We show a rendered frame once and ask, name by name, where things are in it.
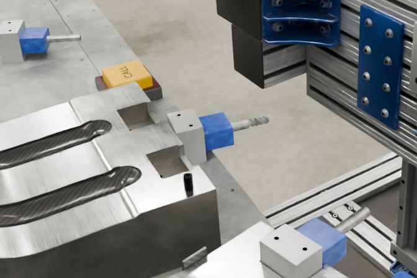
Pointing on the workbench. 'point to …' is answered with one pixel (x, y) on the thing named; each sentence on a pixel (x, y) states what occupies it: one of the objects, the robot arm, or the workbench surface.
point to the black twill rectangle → (194, 258)
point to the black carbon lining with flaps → (18, 210)
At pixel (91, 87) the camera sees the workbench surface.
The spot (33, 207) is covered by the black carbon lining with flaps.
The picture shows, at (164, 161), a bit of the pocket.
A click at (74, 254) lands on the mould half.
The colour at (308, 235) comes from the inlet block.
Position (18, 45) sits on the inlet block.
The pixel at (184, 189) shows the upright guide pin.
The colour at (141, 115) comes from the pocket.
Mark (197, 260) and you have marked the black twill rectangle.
